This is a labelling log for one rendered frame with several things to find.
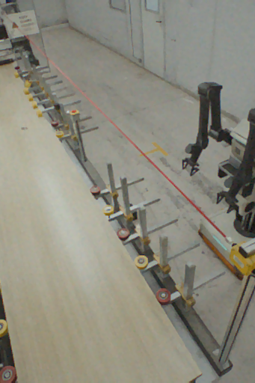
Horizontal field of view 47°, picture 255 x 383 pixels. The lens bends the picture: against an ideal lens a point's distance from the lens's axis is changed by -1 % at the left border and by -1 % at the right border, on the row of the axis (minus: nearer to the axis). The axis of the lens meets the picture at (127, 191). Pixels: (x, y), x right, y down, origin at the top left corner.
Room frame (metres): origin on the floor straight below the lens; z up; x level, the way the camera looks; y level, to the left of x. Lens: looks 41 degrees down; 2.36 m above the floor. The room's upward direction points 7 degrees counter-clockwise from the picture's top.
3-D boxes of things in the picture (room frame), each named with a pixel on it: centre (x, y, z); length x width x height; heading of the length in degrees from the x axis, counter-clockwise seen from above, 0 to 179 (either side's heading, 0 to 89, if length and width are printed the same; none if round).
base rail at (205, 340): (2.84, 0.54, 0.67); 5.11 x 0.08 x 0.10; 22
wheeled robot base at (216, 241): (1.69, -1.06, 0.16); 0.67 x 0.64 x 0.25; 112
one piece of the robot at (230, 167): (1.59, -0.79, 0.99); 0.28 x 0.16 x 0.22; 22
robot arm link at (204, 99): (1.73, -0.56, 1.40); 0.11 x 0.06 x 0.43; 22
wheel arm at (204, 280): (0.86, -0.31, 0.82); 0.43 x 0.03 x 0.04; 112
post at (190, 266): (0.80, -0.26, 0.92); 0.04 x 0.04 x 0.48; 22
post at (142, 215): (1.26, -0.08, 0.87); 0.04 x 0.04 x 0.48; 22
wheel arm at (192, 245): (1.09, -0.22, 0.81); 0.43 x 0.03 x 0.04; 112
